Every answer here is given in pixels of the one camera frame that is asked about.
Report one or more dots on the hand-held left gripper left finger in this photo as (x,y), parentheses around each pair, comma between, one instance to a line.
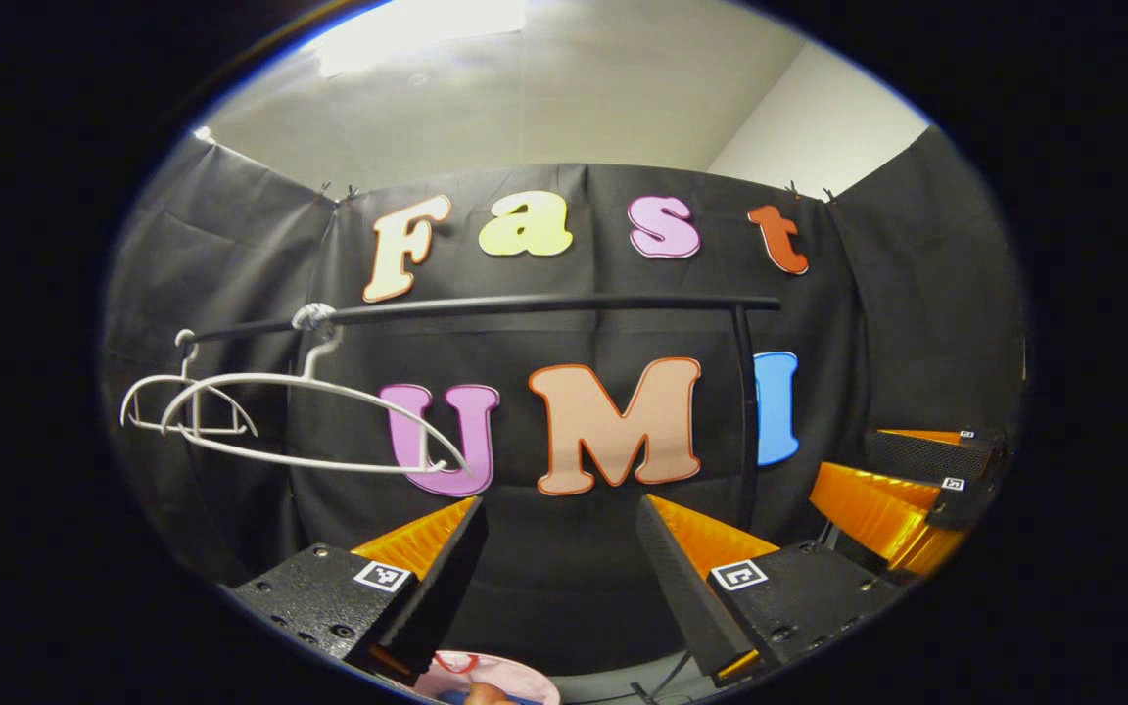
(442,587)

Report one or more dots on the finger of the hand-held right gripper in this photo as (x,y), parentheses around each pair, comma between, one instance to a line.
(961,504)
(926,455)

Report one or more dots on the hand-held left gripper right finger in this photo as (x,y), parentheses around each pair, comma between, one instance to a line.
(681,587)

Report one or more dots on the pink laundry hamper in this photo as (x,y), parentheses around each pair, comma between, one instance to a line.
(505,674)

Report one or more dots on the black clothes rack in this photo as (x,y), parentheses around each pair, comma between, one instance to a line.
(525,304)

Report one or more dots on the white hanger with taped hook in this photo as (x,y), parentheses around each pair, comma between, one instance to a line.
(314,317)

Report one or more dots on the white plastic hanger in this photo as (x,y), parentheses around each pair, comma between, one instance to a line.
(186,376)

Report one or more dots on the black backdrop cloth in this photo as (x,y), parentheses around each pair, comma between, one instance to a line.
(916,294)

